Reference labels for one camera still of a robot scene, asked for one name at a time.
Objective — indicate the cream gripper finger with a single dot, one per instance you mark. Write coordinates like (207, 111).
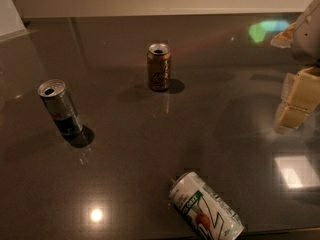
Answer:
(284, 38)
(300, 96)

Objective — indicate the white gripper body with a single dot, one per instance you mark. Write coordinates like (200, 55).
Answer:
(308, 37)

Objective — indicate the white green 7up can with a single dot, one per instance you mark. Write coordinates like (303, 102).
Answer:
(204, 210)

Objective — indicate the brown soda can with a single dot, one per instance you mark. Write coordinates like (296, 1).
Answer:
(159, 66)

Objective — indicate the slim silver black can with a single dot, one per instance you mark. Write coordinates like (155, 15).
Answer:
(59, 105)

